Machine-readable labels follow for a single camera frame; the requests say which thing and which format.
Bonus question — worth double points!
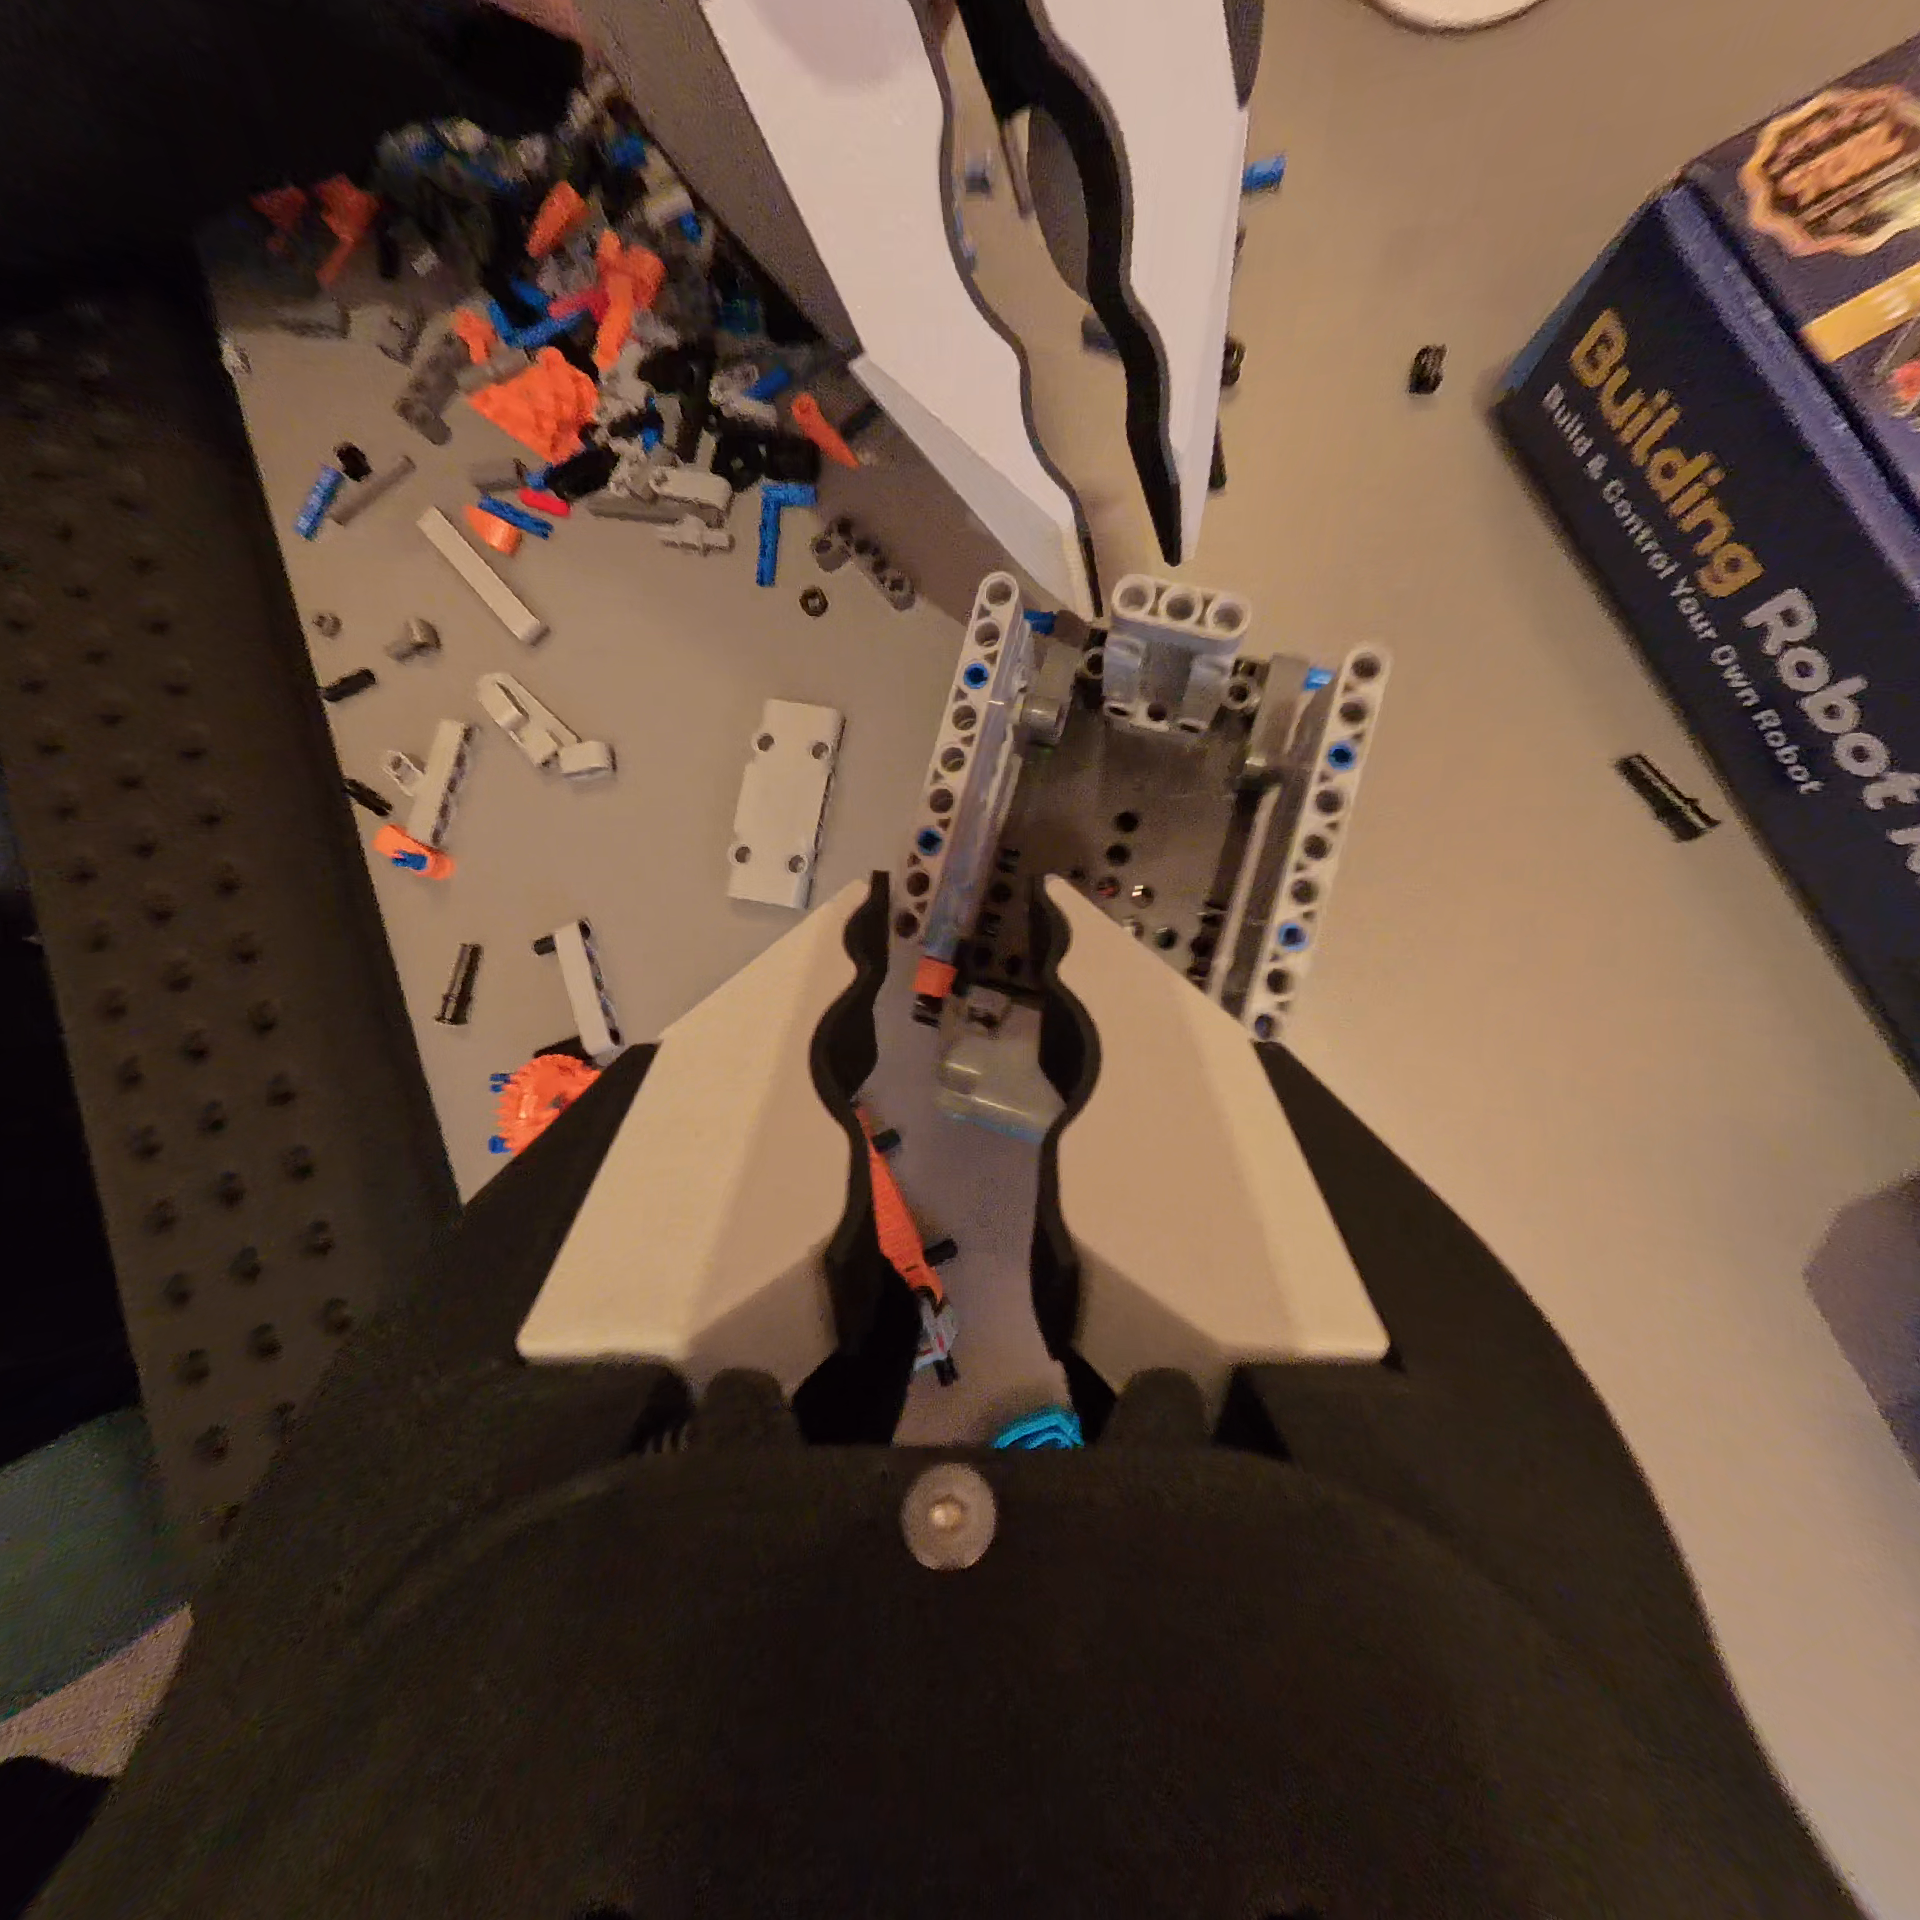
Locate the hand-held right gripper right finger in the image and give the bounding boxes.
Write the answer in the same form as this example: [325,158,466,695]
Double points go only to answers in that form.
[1030,873,1391,1444]

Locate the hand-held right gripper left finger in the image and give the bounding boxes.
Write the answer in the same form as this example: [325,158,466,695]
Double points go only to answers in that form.
[514,873,911,1444]

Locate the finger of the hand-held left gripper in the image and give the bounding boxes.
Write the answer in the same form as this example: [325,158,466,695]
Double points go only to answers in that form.
[959,0,1255,569]
[696,0,1097,601]

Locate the orange gear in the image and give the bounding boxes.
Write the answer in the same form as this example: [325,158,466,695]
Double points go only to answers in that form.
[486,1054,601,1156]

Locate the grey black robot model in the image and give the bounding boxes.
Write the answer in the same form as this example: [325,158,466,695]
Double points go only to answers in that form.
[895,569,1394,1135]

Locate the pile of plastic building pieces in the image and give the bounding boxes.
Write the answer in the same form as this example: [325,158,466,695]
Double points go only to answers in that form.
[247,76,933,595]

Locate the orange grey small subassembly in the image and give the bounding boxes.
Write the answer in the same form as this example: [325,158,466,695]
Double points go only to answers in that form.
[853,1107,961,1385]

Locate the grey flat panel piece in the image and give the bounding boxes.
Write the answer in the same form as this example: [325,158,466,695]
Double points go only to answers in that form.
[727,700,846,911]

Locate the short light grey beam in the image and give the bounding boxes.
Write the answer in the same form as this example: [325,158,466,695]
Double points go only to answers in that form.
[378,720,473,847]

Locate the smooth light grey bar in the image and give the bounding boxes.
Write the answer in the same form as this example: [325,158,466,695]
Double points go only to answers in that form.
[415,507,549,647]

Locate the light grey connector pieces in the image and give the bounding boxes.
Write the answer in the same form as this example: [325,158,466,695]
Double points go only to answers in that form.
[478,672,617,782]

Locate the black perforated panel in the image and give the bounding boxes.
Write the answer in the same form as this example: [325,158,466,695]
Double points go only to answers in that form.
[0,293,459,1548]

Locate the robot kit box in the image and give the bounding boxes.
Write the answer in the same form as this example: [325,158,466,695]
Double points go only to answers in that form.
[1491,36,1920,1097]

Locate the blue plastic bin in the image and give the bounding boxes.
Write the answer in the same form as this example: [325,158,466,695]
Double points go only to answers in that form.
[1802,1176,1920,1479]

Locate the grey frame with black pins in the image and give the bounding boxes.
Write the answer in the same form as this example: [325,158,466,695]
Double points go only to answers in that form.
[533,918,624,1056]

